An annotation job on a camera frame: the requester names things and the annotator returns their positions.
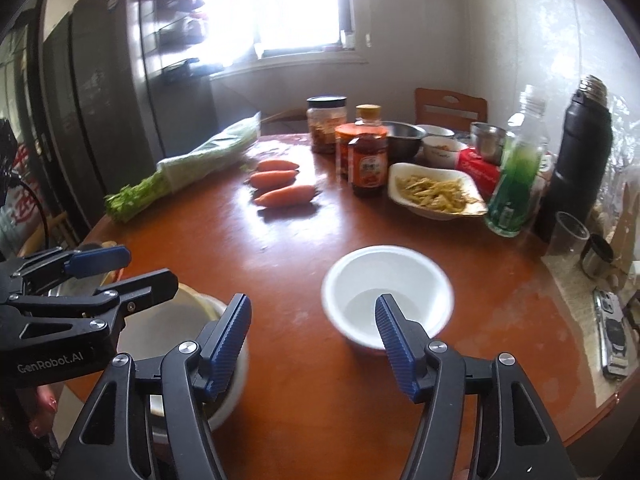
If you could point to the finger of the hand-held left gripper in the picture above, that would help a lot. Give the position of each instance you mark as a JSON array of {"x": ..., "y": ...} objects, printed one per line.
[
  {"x": 100, "y": 260},
  {"x": 150, "y": 285}
]

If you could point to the red-lidded sauce jar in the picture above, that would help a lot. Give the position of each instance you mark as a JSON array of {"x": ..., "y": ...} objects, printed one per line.
[{"x": 342, "y": 152}]

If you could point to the white dish of bamboo shoots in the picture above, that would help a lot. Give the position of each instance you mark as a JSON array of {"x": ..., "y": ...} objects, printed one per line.
[{"x": 435, "y": 192}]

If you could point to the large carrot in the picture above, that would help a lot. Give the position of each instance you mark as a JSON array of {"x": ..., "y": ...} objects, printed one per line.
[{"x": 285, "y": 195}]

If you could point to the brown wooden chair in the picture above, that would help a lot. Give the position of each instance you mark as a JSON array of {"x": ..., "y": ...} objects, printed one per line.
[{"x": 450, "y": 105}]

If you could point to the light wooden chair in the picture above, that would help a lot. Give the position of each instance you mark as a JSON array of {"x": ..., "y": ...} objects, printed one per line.
[{"x": 59, "y": 222}]

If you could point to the window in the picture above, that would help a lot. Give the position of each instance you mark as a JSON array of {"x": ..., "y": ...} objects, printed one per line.
[{"x": 280, "y": 5}]

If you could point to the glass door with red lettering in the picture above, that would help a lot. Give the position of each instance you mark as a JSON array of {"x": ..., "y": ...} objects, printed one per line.
[{"x": 20, "y": 195}]

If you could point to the plain white bowl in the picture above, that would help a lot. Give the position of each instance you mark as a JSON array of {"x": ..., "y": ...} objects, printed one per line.
[{"x": 435, "y": 131}]

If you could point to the person's left hand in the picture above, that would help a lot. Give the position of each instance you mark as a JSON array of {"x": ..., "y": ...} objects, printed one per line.
[{"x": 45, "y": 410}]

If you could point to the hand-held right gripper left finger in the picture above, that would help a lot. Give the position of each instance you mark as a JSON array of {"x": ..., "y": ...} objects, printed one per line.
[{"x": 227, "y": 345}]

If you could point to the brown sauce bottle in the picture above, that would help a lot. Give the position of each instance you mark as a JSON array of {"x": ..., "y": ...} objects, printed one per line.
[{"x": 369, "y": 165}]

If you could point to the small steel flask cap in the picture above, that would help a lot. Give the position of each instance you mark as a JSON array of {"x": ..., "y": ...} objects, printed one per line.
[{"x": 597, "y": 257}]

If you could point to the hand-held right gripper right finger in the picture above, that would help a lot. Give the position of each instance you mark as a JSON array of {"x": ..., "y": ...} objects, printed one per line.
[{"x": 397, "y": 350}]

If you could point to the green plastic bottle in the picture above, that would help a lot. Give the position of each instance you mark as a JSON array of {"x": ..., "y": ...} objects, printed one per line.
[{"x": 515, "y": 185}]

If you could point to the red bowl with white inside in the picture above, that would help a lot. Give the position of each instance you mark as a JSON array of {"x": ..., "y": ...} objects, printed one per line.
[{"x": 360, "y": 285}]

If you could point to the patterned white bowl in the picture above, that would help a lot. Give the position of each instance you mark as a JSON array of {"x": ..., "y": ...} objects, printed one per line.
[{"x": 442, "y": 152}]

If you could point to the grey refrigerator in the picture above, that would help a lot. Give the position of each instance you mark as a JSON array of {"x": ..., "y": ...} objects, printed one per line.
[{"x": 100, "y": 85}]

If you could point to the silver rectangular device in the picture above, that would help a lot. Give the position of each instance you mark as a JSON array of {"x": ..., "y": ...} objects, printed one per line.
[{"x": 612, "y": 335}]

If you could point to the steel cup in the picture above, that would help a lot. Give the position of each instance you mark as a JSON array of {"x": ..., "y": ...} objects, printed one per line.
[{"x": 487, "y": 142}]

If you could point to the black thermos flask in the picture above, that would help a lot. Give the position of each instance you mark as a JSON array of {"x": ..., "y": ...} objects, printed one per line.
[{"x": 580, "y": 160}]

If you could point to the bagged celery bunch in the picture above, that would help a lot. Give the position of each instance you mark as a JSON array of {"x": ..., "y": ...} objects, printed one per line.
[{"x": 200, "y": 160}]

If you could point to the black-lidded pickle jar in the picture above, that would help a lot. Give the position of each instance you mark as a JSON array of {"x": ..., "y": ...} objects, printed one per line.
[{"x": 325, "y": 125}]

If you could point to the red box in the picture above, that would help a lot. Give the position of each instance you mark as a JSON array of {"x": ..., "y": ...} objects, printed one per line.
[{"x": 480, "y": 170}]

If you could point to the steel mixing bowl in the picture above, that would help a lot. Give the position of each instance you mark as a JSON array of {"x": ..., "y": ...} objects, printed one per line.
[{"x": 405, "y": 140}]

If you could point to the yellow bowl with white inside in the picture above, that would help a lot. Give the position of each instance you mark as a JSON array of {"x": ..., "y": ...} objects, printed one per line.
[{"x": 165, "y": 320}]

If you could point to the clear plastic cup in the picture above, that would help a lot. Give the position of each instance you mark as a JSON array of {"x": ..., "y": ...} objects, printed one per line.
[{"x": 565, "y": 235}]

